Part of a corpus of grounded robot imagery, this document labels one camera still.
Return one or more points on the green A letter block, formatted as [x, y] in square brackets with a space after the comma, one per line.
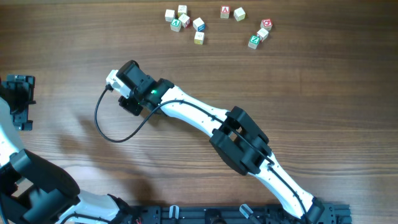
[175, 25]

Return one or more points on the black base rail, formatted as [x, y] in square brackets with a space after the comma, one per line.
[269, 214]

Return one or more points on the yellow S wooden block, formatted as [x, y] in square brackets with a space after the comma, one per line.
[239, 14]

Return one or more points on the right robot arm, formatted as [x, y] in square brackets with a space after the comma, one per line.
[237, 139]

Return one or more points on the red A letter block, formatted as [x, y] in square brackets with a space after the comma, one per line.
[224, 12]

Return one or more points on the plain wooden block top left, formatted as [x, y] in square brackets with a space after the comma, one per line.
[169, 15]

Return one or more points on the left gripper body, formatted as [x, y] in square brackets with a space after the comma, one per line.
[20, 101]

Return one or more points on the green Z block right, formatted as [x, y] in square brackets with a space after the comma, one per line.
[254, 42]

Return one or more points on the blue sided wooden block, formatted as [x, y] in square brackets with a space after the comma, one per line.
[199, 25]

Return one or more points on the yellow sided picture block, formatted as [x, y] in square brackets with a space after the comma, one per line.
[199, 38]

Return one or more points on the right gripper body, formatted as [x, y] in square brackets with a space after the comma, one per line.
[130, 103]

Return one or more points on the wooden block yellow sided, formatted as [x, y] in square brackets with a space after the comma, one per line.
[182, 9]

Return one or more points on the red A sided block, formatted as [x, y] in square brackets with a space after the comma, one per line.
[262, 34]

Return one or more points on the red O letter block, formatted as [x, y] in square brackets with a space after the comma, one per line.
[266, 24]

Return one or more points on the red sided wooden block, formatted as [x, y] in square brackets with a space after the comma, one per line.
[185, 20]

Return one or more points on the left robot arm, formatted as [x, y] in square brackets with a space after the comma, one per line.
[34, 190]

